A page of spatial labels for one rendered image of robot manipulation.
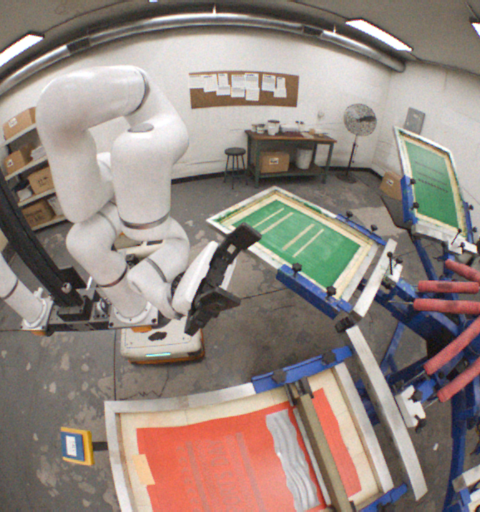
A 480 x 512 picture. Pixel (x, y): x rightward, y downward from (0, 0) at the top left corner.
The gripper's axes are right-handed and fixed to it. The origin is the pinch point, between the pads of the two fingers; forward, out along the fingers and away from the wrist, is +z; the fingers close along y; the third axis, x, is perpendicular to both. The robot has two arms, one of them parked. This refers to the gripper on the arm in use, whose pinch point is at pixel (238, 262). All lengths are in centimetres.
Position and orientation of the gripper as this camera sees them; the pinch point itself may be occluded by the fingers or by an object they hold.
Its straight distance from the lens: 23.8
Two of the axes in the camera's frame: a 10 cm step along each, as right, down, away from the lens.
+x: 7.9, 5.2, 3.1
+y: 2.9, -7.7, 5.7
